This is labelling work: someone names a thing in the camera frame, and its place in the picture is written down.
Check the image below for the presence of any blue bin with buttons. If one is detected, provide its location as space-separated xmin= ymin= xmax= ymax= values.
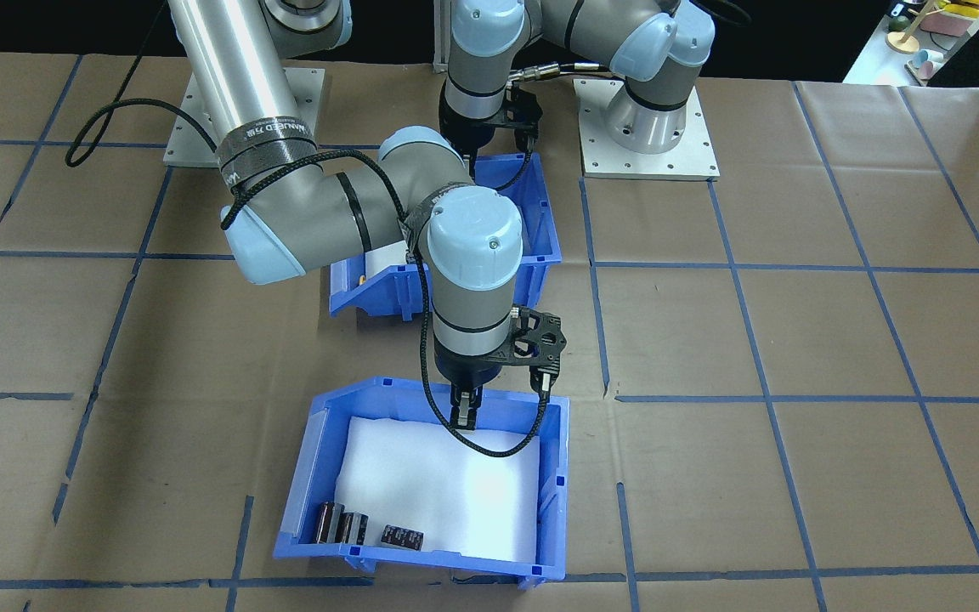
xmin=328 ymin=151 xmax=563 ymax=324

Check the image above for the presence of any blue bin with capacitors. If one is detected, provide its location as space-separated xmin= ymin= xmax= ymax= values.
xmin=274 ymin=377 xmax=571 ymax=592

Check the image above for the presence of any pile of push-button switches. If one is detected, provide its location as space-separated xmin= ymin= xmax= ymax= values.
xmin=365 ymin=241 xmax=412 ymax=278

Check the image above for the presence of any white foam under capacitors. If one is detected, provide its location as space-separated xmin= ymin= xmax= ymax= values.
xmin=335 ymin=415 xmax=541 ymax=564

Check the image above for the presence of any white side shelf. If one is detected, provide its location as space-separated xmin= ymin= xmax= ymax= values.
xmin=845 ymin=0 xmax=979 ymax=86

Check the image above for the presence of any wooden peg toy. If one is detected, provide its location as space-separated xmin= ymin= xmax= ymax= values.
xmin=887 ymin=4 xmax=922 ymax=54

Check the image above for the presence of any pink toy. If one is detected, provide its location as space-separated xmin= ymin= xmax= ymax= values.
xmin=921 ymin=8 xmax=979 ymax=37

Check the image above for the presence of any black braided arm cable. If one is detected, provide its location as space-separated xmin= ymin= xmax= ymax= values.
xmin=65 ymin=0 xmax=554 ymax=460

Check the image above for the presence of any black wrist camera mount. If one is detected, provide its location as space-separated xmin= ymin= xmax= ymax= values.
xmin=502 ymin=308 xmax=569 ymax=399
xmin=502 ymin=83 xmax=543 ymax=156

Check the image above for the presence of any black velcro strap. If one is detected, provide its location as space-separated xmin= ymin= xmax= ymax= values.
xmin=216 ymin=115 xmax=320 ymax=186
xmin=400 ymin=181 xmax=478 ymax=252

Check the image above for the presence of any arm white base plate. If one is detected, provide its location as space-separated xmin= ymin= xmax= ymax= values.
xmin=573 ymin=78 xmax=722 ymax=181
xmin=163 ymin=68 xmax=325 ymax=169

